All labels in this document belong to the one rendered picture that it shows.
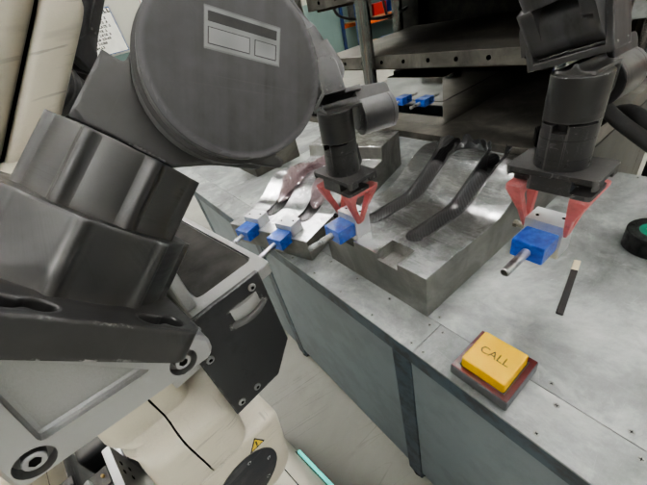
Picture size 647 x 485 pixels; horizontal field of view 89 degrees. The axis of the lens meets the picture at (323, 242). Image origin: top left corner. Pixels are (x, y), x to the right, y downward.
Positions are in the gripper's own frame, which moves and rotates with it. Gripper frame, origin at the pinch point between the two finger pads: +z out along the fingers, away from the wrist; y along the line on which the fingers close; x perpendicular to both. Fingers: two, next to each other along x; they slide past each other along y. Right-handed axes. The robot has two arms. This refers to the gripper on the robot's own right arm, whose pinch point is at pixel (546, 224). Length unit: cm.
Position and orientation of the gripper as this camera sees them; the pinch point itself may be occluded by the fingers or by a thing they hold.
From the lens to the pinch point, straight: 55.4
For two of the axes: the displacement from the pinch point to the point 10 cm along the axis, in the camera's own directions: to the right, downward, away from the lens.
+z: 1.9, 8.0, 5.6
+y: -6.1, -3.6, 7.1
